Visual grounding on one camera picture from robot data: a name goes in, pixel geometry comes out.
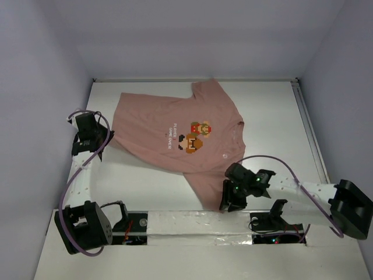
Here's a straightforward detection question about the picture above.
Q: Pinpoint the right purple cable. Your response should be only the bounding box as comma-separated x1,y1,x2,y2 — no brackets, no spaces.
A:
238,155,344,239

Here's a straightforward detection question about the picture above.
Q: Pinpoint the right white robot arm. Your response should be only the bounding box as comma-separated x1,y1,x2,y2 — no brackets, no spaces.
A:
220,164,372,240

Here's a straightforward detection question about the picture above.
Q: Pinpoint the pink printed t-shirt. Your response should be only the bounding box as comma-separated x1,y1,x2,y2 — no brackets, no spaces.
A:
111,79,245,211

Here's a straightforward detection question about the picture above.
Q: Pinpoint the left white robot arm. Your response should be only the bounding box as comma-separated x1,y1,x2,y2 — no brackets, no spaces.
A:
54,124,130,257

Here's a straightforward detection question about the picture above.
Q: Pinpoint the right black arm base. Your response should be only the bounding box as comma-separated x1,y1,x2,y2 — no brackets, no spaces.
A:
248,199,307,245

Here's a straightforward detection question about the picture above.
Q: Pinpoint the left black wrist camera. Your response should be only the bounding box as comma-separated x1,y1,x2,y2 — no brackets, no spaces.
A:
75,113,97,132

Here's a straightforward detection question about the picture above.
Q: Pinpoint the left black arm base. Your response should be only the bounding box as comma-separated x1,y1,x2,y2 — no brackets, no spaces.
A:
111,212,148,246

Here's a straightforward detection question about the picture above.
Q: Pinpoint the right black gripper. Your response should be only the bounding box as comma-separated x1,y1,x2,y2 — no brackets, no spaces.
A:
219,178,250,212

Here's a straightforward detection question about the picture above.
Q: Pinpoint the aluminium rail right edge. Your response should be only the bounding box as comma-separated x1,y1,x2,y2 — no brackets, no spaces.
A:
290,79,330,183

